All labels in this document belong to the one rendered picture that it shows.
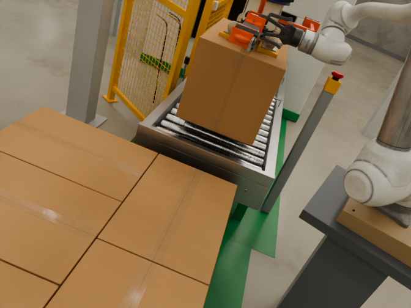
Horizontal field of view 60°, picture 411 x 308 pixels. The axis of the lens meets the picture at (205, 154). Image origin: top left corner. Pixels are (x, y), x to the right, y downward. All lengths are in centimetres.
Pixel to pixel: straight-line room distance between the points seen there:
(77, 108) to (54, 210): 152
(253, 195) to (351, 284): 57
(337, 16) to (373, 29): 1099
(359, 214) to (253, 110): 64
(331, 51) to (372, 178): 61
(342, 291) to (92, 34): 201
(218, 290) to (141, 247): 78
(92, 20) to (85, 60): 27
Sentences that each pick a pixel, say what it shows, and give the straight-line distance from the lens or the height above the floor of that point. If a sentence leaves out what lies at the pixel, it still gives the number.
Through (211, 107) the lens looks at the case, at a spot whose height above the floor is 79.
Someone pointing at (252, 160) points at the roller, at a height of 54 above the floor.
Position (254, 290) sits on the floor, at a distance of 202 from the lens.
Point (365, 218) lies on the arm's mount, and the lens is 138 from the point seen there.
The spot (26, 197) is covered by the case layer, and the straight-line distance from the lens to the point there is 135.
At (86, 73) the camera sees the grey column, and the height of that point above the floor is 43.
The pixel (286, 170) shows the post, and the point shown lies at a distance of 232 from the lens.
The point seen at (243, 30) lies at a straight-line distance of 124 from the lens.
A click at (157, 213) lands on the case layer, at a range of 136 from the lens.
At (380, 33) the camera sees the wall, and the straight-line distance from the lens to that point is 1260.
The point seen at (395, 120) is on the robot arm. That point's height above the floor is 117.
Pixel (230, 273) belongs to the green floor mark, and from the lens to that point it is 202.
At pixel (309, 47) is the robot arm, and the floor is 119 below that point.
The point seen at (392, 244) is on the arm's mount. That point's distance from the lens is 139.
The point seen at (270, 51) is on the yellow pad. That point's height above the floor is 109.
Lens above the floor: 146
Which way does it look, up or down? 31 degrees down
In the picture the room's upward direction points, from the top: 21 degrees clockwise
